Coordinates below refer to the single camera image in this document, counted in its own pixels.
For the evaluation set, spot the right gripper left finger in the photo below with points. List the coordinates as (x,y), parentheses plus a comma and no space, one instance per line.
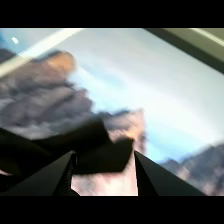
(50,178)

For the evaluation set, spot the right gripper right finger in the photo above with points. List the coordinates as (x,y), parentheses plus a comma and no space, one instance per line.
(156,181)

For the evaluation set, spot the black pants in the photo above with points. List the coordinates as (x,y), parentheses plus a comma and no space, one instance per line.
(90,146)

